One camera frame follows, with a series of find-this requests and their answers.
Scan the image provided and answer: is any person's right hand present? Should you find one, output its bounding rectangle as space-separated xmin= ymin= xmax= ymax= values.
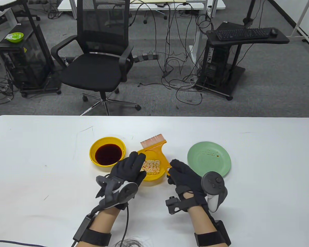
xmin=167 ymin=159 xmax=209 ymax=206

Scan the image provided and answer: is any person's left hand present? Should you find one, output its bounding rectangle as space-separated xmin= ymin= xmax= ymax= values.
xmin=111 ymin=152 xmax=147 ymax=184

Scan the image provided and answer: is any rectangular puffed rice cake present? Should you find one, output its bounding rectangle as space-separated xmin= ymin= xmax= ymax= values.
xmin=142 ymin=160 xmax=161 ymax=175

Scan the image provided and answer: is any dark soy sauce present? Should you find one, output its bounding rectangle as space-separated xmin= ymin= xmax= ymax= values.
xmin=95 ymin=144 xmax=123 ymax=165

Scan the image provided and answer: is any yellow rice cake bowl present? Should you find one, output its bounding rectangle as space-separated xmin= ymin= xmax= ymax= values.
xmin=136 ymin=149 xmax=168 ymax=181

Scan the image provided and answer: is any orange plastic brush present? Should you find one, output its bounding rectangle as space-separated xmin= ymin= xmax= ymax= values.
xmin=137 ymin=134 xmax=172 ymax=177

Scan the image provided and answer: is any person's left forearm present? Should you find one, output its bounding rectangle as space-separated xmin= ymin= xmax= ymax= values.
xmin=75 ymin=207 xmax=120 ymax=247

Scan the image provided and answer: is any person's right forearm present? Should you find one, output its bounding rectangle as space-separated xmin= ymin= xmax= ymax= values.
xmin=187 ymin=205 xmax=222 ymax=247

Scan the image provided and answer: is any yellow soy sauce bowl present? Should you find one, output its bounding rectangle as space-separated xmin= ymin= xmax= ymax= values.
xmin=89 ymin=137 xmax=126 ymax=167

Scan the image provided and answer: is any grey handheld controller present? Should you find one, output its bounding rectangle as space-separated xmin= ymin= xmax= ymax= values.
xmin=95 ymin=175 xmax=139 ymax=210
xmin=201 ymin=172 xmax=228 ymax=213

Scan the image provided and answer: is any green round plate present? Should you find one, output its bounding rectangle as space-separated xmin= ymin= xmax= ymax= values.
xmin=187 ymin=141 xmax=231 ymax=178

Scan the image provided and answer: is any black mesh office chair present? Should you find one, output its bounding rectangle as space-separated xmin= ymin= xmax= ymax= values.
xmin=51 ymin=0 xmax=141 ymax=116

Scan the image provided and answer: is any grey power strip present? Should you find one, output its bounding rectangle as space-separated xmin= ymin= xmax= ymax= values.
xmin=133 ymin=53 xmax=159 ymax=63

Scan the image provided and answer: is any black rolling workstation cart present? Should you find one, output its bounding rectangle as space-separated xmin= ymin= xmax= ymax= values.
xmin=194 ymin=21 xmax=290 ymax=101

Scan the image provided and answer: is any black rolling computer stand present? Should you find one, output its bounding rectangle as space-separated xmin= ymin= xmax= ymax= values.
xmin=0 ymin=0 xmax=62 ymax=98

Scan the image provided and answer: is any black keyboard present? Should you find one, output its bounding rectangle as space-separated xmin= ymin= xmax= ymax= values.
xmin=216 ymin=28 xmax=270 ymax=41

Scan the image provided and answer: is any small green bowl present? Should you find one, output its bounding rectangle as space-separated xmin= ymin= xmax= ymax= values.
xmin=4 ymin=32 xmax=24 ymax=43

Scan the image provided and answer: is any black chair base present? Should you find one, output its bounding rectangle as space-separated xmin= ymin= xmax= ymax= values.
xmin=0 ymin=14 xmax=41 ymax=32

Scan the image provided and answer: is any black forearm strap box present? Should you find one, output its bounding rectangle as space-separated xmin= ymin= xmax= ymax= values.
xmin=194 ymin=219 xmax=231 ymax=247
xmin=73 ymin=214 xmax=112 ymax=247

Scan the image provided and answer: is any bundle of black floor cables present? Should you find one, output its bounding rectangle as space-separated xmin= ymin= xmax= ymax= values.
xmin=129 ymin=0 xmax=215 ymax=106
xmin=0 ymin=77 xmax=15 ymax=104

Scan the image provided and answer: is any white metal frame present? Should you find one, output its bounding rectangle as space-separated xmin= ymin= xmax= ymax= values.
xmin=290 ymin=0 xmax=309 ymax=53

